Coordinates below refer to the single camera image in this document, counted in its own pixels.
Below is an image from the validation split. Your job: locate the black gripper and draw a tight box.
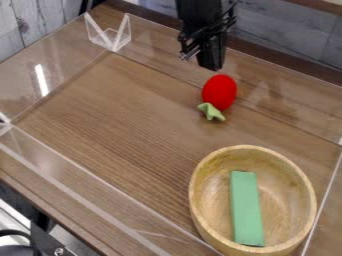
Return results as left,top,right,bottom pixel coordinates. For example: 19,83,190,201
175,0,238,71

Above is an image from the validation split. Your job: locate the red felt fruit green leaf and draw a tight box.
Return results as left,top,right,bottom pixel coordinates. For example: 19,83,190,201
198,74,238,121

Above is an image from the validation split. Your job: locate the wooden oval bowl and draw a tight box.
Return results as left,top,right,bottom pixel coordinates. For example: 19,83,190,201
188,145,317,256

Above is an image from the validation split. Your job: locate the green rectangular block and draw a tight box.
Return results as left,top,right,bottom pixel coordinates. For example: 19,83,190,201
230,171,266,247

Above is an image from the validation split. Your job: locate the clear acrylic tray enclosure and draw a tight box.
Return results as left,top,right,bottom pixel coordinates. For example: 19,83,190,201
0,8,342,256

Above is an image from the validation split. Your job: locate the black clamp with cable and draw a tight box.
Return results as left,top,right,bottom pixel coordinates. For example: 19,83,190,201
0,222,72,256

